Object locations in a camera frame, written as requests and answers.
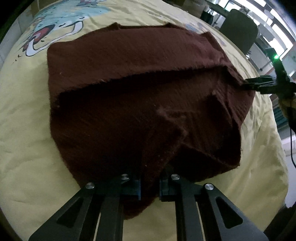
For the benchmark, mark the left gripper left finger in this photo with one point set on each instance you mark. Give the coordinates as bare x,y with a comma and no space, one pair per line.
89,215

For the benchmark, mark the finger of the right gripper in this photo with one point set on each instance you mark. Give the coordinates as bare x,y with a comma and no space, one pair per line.
261,79
263,89

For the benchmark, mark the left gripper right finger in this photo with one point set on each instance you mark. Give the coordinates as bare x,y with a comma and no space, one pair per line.
203,212

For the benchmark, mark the maroon knit sweater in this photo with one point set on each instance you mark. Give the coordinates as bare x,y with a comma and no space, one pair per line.
146,101

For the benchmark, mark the black office chair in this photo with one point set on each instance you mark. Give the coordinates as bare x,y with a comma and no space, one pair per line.
240,29

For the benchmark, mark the yellow dinosaur bed sheet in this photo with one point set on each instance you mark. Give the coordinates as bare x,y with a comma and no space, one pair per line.
35,183

